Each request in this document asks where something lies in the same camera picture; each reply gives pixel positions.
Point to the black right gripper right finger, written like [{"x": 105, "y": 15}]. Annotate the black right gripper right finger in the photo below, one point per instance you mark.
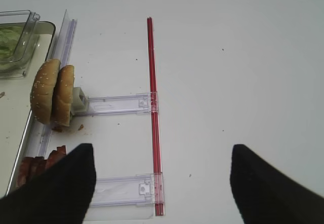
[{"x": 265, "y": 195}]

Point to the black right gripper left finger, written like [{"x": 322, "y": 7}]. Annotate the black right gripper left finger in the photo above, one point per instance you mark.
[{"x": 62, "y": 194}]

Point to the red meat slices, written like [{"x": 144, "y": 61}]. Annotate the red meat slices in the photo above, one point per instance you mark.
[{"x": 31, "y": 167}]

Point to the green lettuce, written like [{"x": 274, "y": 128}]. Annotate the green lettuce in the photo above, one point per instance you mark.
[{"x": 10, "y": 38}]

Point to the clear pusher track lower right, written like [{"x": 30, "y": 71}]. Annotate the clear pusher track lower right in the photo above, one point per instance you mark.
[{"x": 132, "y": 190}]

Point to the clear pusher track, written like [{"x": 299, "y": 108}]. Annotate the clear pusher track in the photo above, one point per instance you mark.
[
  {"x": 132, "y": 190},
  {"x": 144, "y": 103}
]

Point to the metal tray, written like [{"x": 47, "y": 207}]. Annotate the metal tray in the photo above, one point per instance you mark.
[{"x": 15, "y": 103}]

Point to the white pusher block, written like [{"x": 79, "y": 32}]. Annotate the white pusher block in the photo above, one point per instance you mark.
[{"x": 79, "y": 101}]

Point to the sesame top bun front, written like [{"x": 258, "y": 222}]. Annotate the sesame top bun front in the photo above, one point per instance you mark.
[{"x": 41, "y": 95}]

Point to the sesame bun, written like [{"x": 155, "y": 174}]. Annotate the sesame bun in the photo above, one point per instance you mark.
[
  {"x": 62, "y": 96},
  {"x": 41, "y": 95}
]

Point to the sesame top bun rear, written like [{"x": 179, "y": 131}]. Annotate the sesame top bun rear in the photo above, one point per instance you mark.
[{"x": 62, "y": 96}]

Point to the clear pusher track upper right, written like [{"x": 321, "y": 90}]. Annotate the clear pusher track upper right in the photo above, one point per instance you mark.
[{"x": 144, "y": 103}]

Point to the clear plastic vegetable box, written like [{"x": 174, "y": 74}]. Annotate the clear plastic vegetable box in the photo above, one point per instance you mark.
[{"x": 28, "y": 41}]

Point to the right red rail strip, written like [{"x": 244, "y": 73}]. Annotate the right red rail strip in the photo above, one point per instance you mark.
[{"x": 158, "y": 178}]

